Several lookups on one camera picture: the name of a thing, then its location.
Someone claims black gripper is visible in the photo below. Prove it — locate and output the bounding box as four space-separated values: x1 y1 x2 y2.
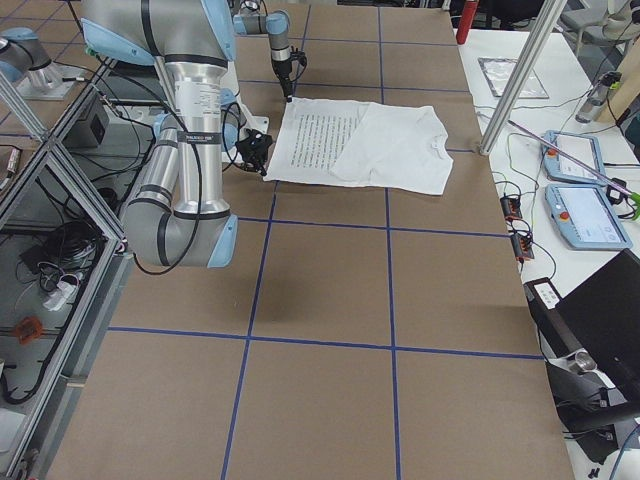
272 59 293 103
236 134 267 176

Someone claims white long-sleeve printed T-shirt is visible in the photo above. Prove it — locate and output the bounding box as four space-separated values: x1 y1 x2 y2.
264 98 453 196

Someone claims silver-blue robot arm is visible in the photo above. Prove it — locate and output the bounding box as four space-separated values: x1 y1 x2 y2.
81 1 239 275
233 10 293 103

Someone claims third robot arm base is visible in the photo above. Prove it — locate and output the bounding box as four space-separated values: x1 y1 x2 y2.
1 27 74 101

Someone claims red cylinder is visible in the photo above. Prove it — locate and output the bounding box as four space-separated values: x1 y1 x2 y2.
456 0 479 45

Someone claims white power strip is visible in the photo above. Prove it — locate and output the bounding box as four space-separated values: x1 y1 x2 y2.
43 280 77 311

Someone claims upper black orange adapter box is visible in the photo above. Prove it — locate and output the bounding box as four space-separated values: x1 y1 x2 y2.
500 196 523 221

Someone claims black orange adapter box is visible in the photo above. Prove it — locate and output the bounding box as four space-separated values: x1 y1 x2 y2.
500 196 523 221
510 232 535 263

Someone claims lower black orange adapter box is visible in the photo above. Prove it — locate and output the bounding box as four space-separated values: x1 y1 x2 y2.
510 232 535 263

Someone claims orange plastic part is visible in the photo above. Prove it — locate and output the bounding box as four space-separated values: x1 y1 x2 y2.
12 316 43 345

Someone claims lower blue teach pendant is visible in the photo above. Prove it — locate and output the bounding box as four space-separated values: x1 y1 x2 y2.
545 183 633 251

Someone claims long reach grabber stick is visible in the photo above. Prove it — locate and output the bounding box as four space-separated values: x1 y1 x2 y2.
506 119 640 221

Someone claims black laptop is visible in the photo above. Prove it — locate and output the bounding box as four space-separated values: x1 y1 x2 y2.
524 249 639 401

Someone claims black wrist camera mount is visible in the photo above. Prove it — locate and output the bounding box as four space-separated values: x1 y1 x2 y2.
245 129 273 155
290 47 307 69

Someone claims aluminium frame post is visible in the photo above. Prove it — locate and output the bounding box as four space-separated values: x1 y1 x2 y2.
479 0 567 156

